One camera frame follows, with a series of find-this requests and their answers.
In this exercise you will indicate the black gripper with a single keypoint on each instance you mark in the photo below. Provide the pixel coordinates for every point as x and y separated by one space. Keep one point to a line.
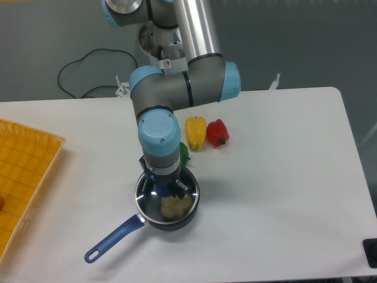
162 178

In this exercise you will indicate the glass pot lid blue knob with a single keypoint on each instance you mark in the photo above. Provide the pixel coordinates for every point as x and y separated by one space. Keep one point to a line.
149 202

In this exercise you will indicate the dark pot blue handle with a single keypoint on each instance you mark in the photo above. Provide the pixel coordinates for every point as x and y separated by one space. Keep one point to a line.
130 225

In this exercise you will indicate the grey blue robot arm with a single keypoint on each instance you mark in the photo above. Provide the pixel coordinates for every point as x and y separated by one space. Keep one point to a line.
156 95

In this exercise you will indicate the green bell pepper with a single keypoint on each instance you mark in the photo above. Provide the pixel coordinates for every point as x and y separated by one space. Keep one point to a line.
184 154

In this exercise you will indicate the beige bread roll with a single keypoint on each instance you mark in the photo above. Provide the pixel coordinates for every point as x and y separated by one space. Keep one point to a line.
173 208

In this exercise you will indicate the yellow bell pepper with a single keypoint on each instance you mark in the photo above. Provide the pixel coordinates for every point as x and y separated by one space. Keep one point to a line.
195 130

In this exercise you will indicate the red bell pepper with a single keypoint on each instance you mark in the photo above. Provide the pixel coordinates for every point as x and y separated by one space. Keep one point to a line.
217 133

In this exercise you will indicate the yellow plastic basket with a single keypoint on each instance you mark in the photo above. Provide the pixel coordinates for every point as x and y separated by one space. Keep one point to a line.
27 158

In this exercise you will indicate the black device at table edge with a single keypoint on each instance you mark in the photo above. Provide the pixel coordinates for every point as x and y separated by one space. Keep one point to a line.
370 248

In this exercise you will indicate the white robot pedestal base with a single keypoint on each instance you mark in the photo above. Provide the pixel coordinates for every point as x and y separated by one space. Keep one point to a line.
163 47

